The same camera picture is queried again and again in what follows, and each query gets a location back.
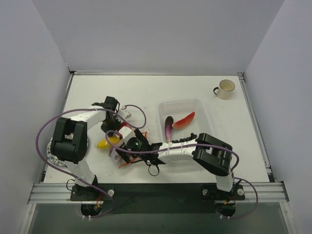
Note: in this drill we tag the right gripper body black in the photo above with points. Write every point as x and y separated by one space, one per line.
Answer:
123 154

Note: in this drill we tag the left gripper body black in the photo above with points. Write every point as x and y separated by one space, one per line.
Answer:
108 125

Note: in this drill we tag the clear zip top bag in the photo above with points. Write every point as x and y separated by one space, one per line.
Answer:
120 158

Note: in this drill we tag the fake purple eggplant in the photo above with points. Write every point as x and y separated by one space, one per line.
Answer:
168 128

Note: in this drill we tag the fake watermelon slice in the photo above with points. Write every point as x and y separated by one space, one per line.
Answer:
183 123

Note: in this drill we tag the fake dark grapes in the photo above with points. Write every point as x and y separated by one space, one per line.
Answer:
189 138

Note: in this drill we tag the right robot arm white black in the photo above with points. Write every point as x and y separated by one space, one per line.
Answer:
213 154

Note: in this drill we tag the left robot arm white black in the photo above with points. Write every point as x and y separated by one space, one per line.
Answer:
70 140

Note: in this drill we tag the blue floral plate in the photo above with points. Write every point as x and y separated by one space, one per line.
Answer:
52 158

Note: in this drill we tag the cream enamel mug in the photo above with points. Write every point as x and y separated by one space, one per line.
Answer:
225 89

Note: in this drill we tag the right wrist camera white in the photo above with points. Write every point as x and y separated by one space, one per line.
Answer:
127 133

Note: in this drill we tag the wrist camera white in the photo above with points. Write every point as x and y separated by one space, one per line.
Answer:
127 133
124 112

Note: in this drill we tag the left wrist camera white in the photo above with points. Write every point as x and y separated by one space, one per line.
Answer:
124 112

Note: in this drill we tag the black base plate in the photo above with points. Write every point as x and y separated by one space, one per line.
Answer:
156 198

